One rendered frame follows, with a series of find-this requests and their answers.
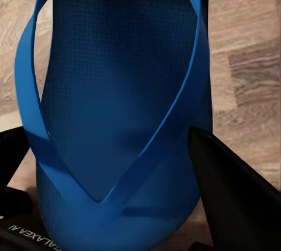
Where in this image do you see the sandal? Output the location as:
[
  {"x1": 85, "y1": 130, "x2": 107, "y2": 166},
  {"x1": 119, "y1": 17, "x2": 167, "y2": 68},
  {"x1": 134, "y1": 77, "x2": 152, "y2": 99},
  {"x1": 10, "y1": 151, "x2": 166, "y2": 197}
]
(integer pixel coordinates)
[{"x1": 14, "y1": 0, "x2": 213, "y2": 251}]

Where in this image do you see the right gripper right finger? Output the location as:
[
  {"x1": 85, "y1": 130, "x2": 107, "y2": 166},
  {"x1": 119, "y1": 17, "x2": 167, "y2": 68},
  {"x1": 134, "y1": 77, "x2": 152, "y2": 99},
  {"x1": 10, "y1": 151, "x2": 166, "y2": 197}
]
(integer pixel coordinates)
[{"x1": 187, "y1": 126, "x2": 281, "y2": 251}]

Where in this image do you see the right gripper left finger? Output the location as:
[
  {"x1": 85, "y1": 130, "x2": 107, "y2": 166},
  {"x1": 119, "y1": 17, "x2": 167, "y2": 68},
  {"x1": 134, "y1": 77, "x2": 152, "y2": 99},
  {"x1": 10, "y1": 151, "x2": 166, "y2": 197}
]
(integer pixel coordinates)
[{"x1": 0, "y1": 126, "x2": 30, "y2": 196}]

